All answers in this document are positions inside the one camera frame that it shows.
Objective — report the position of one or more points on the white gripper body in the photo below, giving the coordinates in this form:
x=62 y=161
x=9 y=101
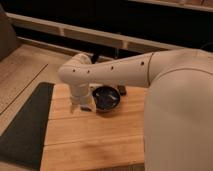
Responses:
x=81 y=95

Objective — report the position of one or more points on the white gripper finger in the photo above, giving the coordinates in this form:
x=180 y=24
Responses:
x=92 y=107
x=72 y=109

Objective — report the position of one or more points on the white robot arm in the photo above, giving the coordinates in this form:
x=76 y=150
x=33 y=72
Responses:
x=178 y=109

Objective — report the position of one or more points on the dark ceramic bowl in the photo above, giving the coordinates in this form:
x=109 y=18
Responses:
x=106 y=98

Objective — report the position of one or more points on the small dark block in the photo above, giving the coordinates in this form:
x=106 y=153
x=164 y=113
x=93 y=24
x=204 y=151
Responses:
x=122 y=90

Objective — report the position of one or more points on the dark grey floor mat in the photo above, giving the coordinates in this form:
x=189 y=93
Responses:
x=23 y=141

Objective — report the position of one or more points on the grey sofa corner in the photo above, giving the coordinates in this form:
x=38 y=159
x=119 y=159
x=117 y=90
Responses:
x=8 y=39

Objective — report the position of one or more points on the white shelf rail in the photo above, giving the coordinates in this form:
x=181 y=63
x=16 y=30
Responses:
x=72 y=39

